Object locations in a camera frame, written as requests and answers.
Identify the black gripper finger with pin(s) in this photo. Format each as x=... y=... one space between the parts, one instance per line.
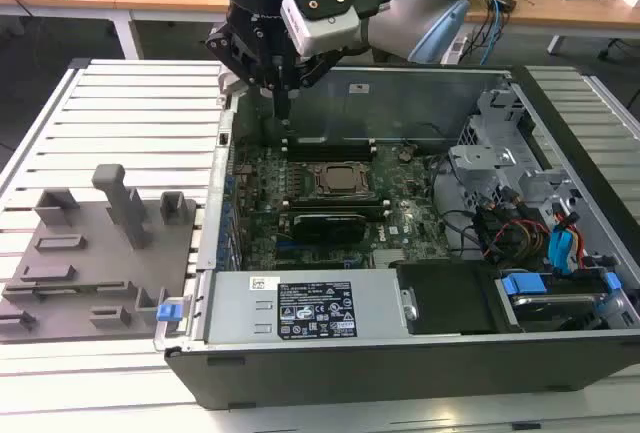
x=222 y=48
x=315 y=70

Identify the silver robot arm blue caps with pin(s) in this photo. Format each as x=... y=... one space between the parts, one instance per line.
x=400 y=28

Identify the black RAM slot bank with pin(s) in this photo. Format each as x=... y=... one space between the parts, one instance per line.
x=335 y=203
x=330 y=153

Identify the CPU copper coloured top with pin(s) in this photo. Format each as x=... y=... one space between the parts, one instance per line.
x=342 y=177

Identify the silver coin battery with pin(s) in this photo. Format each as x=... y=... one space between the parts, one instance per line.
x=405 y=157

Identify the white power strip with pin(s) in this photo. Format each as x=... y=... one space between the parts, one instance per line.
x=454 y=50

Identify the green motherboard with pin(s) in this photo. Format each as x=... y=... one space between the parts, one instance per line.
x=400 y=203

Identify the black graphics card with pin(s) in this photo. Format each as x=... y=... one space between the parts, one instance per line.
x=327 y=229

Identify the silver metal drive cage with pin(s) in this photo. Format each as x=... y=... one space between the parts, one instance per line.
x=480 y=163

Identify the silver chipset heatsink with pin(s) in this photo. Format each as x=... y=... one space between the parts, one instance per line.
x=389 y=259

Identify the small black adapter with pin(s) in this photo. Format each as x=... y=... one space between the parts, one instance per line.
x=507 y=3

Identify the grey parts rack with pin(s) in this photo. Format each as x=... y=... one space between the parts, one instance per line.
x=100 y=263

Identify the grey power supply black label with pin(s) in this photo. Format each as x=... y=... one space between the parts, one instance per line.
x=240 y=313

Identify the black plastic shroud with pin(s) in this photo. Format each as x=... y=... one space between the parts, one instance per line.
x=445 y=298

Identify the blue case latch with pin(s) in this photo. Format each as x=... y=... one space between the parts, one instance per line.
x=167 y=313

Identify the black open PC case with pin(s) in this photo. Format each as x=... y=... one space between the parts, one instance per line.
x=350 y=373

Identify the hard disk blue carrier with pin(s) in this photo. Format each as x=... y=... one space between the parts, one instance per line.
x=550 y=304

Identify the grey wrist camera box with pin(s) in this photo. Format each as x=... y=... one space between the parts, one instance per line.
x=325 y=28

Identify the CPU socket metal frame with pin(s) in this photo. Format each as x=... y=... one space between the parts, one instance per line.
x=368 y=189

